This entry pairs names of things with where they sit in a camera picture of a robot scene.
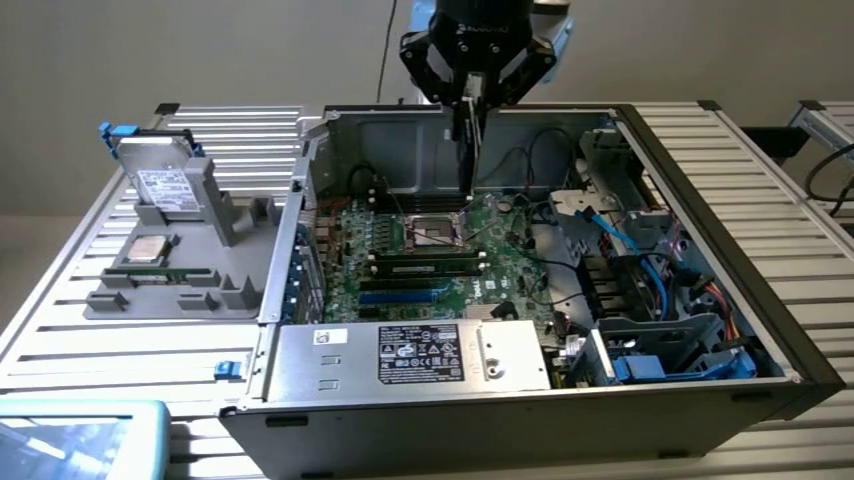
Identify blue expansion slot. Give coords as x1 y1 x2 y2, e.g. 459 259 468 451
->
357 290 436 306

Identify blue disk bracket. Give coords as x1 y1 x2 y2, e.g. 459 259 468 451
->
97 121 202 162

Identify plain black RAM stick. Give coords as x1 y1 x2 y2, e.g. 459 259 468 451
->
367 249 483 264

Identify thick black cable loop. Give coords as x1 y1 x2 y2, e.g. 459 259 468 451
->
804 143 854 218

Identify blue plastic drive caddy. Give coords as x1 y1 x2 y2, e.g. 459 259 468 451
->
611 348 760 385

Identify silver power supply unit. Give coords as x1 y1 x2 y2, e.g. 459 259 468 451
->
264 318 553 404

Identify black open PC case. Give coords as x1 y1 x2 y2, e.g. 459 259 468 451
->
217 102 847 480

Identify grey plastic parts rack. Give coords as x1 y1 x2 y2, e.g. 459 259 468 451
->
81 156 282 322

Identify grey drive cage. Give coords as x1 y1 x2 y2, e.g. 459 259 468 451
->
591 308 739 387

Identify looped black wire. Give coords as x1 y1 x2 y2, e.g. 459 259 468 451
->
517 126 576 194

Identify dark blue SATA wire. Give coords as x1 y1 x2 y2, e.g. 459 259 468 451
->
632 252 679 319

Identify grey metal disk bay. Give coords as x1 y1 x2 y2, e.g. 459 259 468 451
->
573 126 672 254

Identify silver CPU chip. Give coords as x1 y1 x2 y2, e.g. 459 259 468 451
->
124 233 177 265

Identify neighbouring slatted metal table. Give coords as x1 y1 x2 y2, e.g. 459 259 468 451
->
784 99 854 169

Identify silver chipset heatsink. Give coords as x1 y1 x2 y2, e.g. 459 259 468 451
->
463 301 520 322

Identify thin black wall cable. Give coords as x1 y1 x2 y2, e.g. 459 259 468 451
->
375 0 401 104

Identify long black expansion slot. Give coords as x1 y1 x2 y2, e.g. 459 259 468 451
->
357 276 469 295

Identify silver hard disk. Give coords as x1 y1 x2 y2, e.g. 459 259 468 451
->
114 136 204 215

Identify red yellow power wires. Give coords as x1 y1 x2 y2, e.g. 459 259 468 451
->
689 277 746 351

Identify light blue SATA wire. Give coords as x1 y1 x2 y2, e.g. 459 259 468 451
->
581 206 645 259

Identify green RAM stick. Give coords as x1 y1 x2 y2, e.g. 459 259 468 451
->
121 268 216 283

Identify light blue tray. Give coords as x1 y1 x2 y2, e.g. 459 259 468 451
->
0 398 170 480

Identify metal CPU socket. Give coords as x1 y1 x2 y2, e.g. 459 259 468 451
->
397 211 476 252

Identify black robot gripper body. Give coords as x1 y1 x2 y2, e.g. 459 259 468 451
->
428 0 536 77

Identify green Dell motherboard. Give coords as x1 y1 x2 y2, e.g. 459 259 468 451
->
317 191 556 327

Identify black wire across motherboard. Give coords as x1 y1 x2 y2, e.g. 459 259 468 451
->
531 258 599 307

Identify RAM stick with white label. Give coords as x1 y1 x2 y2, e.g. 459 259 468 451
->
368 260 485 278

